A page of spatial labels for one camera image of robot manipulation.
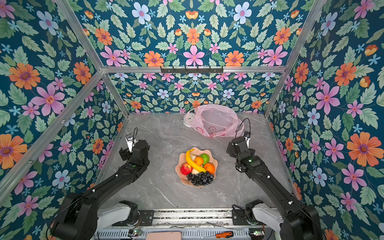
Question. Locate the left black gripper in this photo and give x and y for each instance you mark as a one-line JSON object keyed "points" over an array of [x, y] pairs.
{"points": [[124, 155]]}

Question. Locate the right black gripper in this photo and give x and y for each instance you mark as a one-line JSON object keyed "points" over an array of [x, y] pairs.
{"points": [[232, 152]]}

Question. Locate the fake green apple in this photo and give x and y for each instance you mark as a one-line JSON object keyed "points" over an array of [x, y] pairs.
{"points": [[206, 158]]}

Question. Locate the fake persimmon orange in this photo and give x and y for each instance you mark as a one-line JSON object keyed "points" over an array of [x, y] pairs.
{"points": [[209, 167]]}

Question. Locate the pink plastic bag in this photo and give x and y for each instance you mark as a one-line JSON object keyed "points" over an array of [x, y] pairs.
{"points": [[216, 121]]}

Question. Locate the pink flower-shaped bowl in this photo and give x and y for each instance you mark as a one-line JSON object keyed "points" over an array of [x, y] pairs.
{"points": [[182, 160]]}

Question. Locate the fake black grapes bunch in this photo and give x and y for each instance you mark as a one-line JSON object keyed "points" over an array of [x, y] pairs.
{"points": [[200, 179]]}

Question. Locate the fake red apple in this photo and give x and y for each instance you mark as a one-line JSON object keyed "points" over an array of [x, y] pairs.
{"points": [[186, 169]]}

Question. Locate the fake yellow banana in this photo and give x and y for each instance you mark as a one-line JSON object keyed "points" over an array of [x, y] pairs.
{"points": [[194, 165]]}

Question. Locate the fake beige pear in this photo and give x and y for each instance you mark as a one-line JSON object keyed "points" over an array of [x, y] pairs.
{"points": [[195, 172]]}

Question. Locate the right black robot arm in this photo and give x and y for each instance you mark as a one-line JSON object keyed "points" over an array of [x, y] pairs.
{"points": [[291, 219]]}

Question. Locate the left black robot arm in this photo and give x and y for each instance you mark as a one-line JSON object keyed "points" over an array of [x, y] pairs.
{"points": [[81, 216]]}

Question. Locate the white alarm clock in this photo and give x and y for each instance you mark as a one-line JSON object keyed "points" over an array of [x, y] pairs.
{"points": [[188, 119]]}

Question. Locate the small circuit board left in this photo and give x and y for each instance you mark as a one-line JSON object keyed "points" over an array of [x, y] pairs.
{"points": [[134, 233]]}

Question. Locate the small circuit board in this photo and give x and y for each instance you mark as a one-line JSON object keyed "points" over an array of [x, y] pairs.
{"points": [[134, 233], [256, 234]]}

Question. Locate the pink box front edge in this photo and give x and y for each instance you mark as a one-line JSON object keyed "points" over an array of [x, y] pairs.
{"points": [[167, 236]]}

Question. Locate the small circuit board right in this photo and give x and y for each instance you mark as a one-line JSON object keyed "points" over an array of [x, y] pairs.
{"points": [[256, 234]]}

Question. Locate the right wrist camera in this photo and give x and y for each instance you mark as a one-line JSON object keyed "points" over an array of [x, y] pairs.
{"points": [[247, 137]]}

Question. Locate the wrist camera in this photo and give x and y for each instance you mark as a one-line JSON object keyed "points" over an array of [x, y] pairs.
{"points": [[247, 137], [130, 140]]}

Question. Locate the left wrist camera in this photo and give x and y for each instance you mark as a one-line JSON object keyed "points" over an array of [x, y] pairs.
{"points": [[130, 140]]}

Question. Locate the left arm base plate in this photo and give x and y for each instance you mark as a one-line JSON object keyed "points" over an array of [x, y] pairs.
{"points": [[141, 218]]}

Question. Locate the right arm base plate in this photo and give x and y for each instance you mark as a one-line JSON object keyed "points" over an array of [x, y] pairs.
{"points": [[242, 216]]}

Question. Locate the orange handled screwdriver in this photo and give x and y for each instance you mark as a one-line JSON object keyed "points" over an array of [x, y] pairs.
{"points": [[221, 235]]}

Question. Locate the black hook rail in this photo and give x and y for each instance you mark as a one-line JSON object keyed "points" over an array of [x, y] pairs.
{"points": [[188, 70]]}

